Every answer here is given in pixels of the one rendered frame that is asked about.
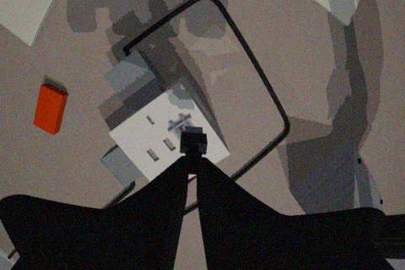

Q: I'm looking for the red-orange rectangular block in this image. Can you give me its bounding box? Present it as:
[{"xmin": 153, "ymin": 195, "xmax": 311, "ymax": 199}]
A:
[{"xmin": 34, "ymin": 84, "xmax": 68, "ymax": 135}]

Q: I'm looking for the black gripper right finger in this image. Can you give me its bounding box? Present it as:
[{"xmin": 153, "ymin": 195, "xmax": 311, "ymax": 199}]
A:
[{"xmin": 197, "ymin": 158, "xmax": 386, "ymax": 270}]

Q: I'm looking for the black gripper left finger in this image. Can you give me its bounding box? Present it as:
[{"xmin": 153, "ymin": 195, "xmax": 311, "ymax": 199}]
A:
[{"xmin": 0, "ymin": 156, "xmax": 190, "ymax": 270}]

